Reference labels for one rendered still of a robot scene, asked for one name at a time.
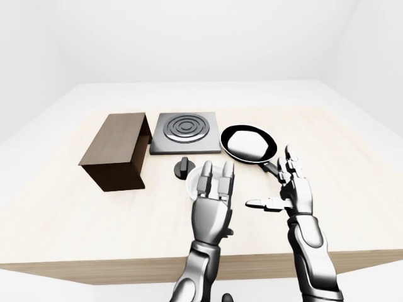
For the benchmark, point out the silver robot right hand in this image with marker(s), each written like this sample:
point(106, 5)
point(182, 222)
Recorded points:
point(299, 196)

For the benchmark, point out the silver robot left hand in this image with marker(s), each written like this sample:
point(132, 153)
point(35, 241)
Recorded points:
point(210, 217)

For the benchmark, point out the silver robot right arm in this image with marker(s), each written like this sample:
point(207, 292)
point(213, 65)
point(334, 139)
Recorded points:
point(313, 258)

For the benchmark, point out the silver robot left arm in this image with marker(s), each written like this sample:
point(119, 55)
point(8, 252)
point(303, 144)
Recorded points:
point(195, 273)

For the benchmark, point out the white bowl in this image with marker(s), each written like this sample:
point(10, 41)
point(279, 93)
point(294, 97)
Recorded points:
point(192, 182)

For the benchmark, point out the dark brown wooden cabinet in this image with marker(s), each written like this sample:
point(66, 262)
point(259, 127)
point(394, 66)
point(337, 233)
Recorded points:
point(115, 151)

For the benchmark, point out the round black stove knob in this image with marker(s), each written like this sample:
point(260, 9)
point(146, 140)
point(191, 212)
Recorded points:
point(183, 167)

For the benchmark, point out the black frying pan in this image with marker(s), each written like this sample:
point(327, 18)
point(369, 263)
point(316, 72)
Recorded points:
point(248, 144)

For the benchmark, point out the small dark rounded shape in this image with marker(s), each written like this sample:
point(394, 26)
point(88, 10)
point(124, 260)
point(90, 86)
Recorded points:
point(226, 297)

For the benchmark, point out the flat dark stove plate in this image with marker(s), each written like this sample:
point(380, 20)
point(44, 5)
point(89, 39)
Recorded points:
point(185, 133)

